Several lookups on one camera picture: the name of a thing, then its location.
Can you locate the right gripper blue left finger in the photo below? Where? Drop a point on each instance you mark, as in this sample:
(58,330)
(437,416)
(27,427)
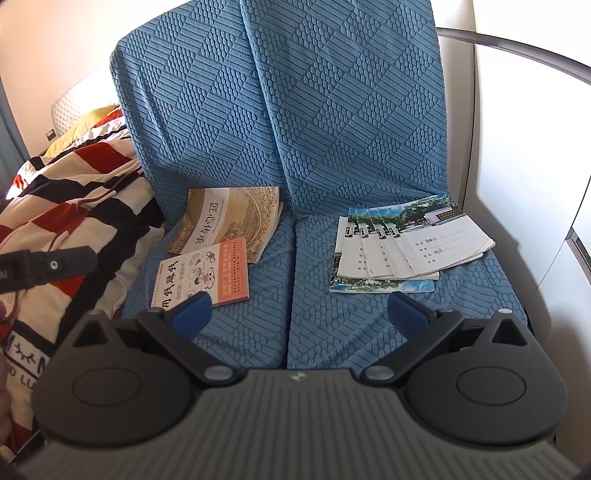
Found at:
(174,331)

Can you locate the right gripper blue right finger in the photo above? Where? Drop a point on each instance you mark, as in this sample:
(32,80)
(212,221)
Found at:
(428,333)

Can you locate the orange white cartoon book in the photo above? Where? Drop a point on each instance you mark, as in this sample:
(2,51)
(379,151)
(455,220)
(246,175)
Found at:
(219,270)

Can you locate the brown gold patterned book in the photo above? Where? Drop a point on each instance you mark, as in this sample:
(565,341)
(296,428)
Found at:
(215,215)

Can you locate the photo cover notebook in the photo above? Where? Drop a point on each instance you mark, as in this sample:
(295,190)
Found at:
(344,285)

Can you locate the red black white striped quilt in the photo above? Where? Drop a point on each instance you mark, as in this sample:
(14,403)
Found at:
(93,193)

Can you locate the yellow pillow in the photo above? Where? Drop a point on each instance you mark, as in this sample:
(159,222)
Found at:
(81,127)

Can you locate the white quilted headboard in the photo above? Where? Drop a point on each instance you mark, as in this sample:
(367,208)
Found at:
(85,96)

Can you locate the white desk with grey edge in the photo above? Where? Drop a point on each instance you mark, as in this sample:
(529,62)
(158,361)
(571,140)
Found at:
(528,186)

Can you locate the blue textured sofa cover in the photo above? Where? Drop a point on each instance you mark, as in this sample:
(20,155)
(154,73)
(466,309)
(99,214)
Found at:
(339,104)

